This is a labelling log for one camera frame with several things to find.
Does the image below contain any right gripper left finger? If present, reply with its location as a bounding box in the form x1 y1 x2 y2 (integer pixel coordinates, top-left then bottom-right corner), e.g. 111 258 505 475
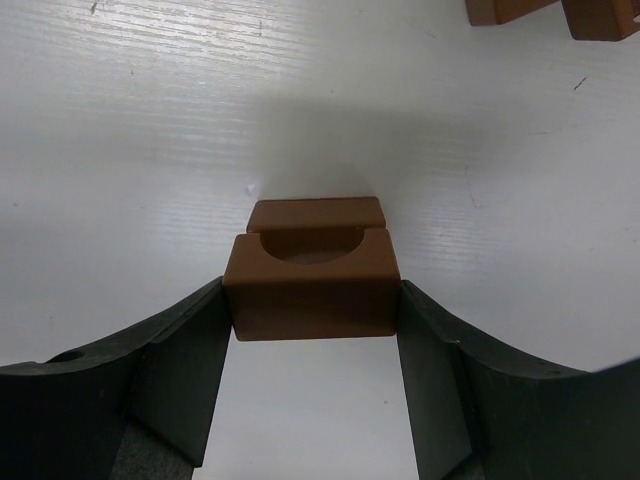
1 280 231 479

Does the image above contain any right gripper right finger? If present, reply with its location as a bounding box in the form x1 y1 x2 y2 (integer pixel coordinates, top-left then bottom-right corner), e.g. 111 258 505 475
397 282 639 479

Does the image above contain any notched brown wood block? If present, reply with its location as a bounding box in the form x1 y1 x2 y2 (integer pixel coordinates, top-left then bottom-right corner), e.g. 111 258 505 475
561 0 639 42

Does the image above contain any small brown wood cube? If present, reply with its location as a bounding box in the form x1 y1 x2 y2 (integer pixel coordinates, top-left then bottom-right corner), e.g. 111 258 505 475
465 0 557 26

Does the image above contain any U-shaped brown wood block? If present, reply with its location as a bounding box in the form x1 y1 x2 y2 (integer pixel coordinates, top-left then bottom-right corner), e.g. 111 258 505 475
223 228 400 341

